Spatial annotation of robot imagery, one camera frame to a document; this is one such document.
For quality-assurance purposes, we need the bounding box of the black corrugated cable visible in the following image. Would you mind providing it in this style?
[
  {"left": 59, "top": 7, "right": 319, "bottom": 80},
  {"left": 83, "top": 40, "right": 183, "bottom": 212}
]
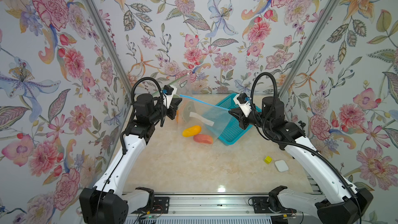
[
  {"left": 130, "top": 77, "right": 165, "bottom": 128},
  {"left": 250, "top": 72, "right": 363, "bottom": 212}
]

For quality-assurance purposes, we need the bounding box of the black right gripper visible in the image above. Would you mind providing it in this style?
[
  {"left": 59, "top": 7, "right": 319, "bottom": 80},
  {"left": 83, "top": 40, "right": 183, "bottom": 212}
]
[{"left": 231, "top": 106, "right": 275, "bottom": 134}]

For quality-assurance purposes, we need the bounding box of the teal plastic basket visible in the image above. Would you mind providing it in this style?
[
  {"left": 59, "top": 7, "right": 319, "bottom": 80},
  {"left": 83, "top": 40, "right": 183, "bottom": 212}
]
[{"left": 216, "top": 93, "right": 252, "bottom": 146}]

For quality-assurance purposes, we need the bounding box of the small yellow block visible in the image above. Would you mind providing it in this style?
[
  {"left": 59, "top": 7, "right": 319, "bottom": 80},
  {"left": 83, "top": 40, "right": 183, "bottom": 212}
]
[{"left": 264, "top": 156, "right": 272, "bottom": 164}]

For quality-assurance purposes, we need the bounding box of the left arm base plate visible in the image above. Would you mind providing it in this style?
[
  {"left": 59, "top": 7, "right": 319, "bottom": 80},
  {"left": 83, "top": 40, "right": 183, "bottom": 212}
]
[{"left": 125, "top": 187, "right": 170, "bottom": 214}]

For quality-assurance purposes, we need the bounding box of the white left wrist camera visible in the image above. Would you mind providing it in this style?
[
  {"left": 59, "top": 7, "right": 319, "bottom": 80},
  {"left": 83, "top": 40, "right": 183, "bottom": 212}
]
[{"left": 162, "top": 85, "right": 177, "bottom": 109}]

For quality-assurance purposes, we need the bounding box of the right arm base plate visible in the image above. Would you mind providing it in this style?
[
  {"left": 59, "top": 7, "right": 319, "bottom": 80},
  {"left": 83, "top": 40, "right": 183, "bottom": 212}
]
[{"left": 248, "top": 186, "right": 296, "bottom": 214}]

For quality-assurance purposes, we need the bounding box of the red mango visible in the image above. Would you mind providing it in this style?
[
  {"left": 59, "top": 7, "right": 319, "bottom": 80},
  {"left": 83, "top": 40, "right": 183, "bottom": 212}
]
[{"left": 193, "top": 134, "right": 214, "bottom": 144}]

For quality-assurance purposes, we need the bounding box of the aluminium front rail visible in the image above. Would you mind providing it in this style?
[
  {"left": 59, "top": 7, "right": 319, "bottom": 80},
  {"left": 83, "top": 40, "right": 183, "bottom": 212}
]
[{"left": 76, "top": 192, "right": 346, "bottom": 224}]

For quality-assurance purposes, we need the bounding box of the clear blue-zipper zip bag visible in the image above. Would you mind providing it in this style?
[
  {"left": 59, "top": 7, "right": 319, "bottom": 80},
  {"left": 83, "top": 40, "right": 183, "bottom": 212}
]
[{"left": 177, "top": 97, "right": 232, "bottom": 140}]

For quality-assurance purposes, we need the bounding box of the black corrugated cable left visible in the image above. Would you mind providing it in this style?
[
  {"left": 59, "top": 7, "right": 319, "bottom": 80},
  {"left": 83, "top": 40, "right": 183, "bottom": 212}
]
[{"left": 130, "top": 77, "right": 165, "bottom": 128}]

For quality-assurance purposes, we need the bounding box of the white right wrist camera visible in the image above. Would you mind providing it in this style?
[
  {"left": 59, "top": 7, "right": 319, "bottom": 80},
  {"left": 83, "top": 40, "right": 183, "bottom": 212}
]
[{"left": 233, "top": 93, "right": 252, "bottom": 117}]

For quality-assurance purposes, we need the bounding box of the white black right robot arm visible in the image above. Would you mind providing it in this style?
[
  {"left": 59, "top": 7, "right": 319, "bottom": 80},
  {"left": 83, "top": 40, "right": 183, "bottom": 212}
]
[{"left": 229, "top": 93, "right": 373, "bottom": 224}]

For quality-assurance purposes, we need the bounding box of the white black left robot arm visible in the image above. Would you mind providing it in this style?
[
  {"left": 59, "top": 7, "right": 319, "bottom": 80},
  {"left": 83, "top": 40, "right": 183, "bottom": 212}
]
[{"left": 79, "top": 93, "right": 182, "bottom": 224}]

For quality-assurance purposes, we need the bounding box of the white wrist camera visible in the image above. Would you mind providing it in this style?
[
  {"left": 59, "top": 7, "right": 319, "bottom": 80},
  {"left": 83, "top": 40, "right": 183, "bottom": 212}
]
[
  {"left": 233, "top": 93, "right": 252, "bottom": 117},
  {"left": 162, "top": 85, "right": 177, "bottom": 109}
]

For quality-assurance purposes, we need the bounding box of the clear green-print zip bag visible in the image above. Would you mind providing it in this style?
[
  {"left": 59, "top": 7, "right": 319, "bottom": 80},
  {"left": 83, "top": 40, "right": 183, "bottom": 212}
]
[{"left": 152, "top": 75, "right": 194, "bottom": 126}]

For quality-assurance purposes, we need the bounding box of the white flat pad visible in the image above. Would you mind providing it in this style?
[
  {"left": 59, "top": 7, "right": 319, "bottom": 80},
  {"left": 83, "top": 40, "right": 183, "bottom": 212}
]
[{"left": 274, "top": 160, "right": 289, "bottom": 173}]

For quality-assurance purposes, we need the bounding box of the black corrugated cable right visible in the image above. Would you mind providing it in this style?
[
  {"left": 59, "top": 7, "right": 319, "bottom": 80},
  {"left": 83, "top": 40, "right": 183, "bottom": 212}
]
[{"left": 250, "top": 72, "right": 363, "bottom": 212}]

